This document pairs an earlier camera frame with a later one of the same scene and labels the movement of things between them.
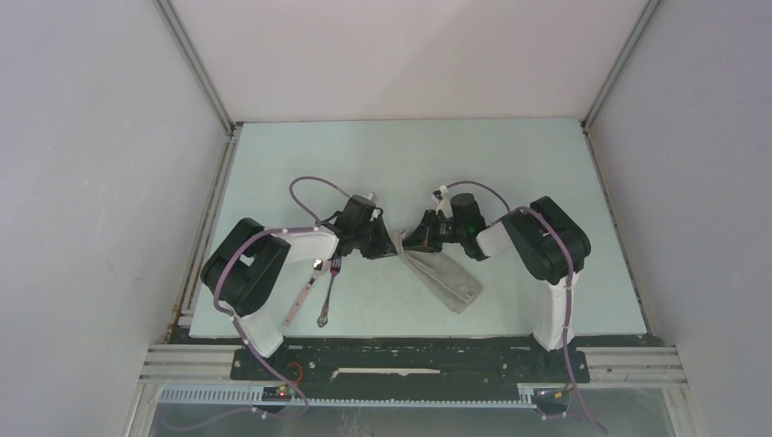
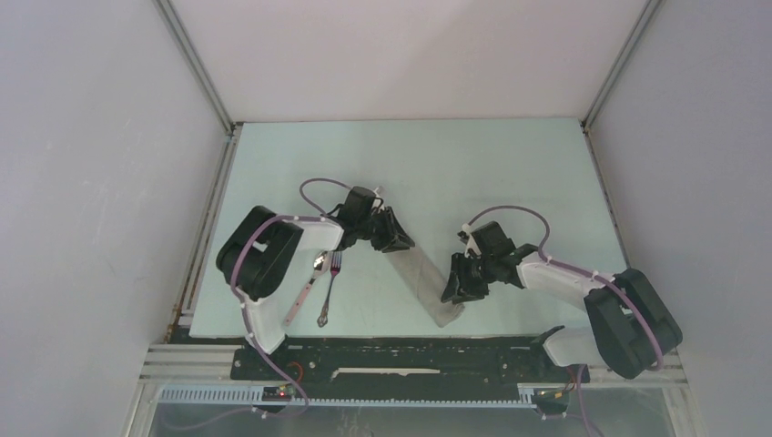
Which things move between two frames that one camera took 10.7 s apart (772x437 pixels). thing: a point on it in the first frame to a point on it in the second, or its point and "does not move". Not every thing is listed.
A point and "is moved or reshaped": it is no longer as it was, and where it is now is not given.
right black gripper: (422, 236) to (459, 287)
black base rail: (413, 360) does not move
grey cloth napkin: (454, 281) is moved or reshaped
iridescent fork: (334, 269) does not move
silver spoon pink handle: (319, 266) does not move
